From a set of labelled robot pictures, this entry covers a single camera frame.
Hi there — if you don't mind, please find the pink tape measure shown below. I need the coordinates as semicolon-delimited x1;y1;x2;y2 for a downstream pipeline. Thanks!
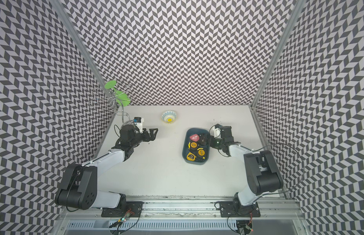
189;134;200;142

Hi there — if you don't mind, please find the yellow black tape measure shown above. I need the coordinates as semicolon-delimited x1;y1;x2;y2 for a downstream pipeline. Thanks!
197;148;206;159
188;141;199;150

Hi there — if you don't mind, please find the teal plastic storage box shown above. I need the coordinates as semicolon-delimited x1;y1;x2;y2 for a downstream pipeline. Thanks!
182;128;210;165

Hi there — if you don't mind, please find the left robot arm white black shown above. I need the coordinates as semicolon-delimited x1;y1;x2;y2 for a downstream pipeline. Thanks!
54;124;158;210

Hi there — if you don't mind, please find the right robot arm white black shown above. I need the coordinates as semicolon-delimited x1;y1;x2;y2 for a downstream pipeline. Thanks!
209;124;284;216

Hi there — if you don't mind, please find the yellow square tape measure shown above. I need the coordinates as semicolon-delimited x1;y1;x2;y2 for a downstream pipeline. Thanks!
186;152;197;162

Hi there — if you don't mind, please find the yellow patterned bowl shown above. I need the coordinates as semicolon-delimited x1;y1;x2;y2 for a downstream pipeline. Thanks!
161;110;178;124

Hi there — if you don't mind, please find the lower green plastic cup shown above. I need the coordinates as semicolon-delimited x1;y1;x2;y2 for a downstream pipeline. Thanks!
115;90;131;107

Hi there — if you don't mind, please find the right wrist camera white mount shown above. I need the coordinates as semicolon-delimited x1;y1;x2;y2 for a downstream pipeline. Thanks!
213;127;221;138

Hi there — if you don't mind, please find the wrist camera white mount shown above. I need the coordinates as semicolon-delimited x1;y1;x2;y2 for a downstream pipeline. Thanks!
213;127;221;138
133;117;143;133

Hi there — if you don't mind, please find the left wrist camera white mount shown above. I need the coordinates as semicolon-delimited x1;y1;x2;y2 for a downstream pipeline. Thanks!
133;117;143;133

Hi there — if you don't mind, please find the metal wire cup stand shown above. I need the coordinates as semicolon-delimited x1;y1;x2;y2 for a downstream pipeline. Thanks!
89;81;132;124

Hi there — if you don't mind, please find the aluminium front rail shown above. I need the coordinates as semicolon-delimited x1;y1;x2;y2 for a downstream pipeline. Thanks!
57;196;306;221

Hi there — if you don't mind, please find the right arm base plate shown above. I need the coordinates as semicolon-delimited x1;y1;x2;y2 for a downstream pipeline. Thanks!
218;201;261;218

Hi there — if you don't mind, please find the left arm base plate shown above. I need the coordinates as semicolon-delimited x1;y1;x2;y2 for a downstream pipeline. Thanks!
101;201;144;218

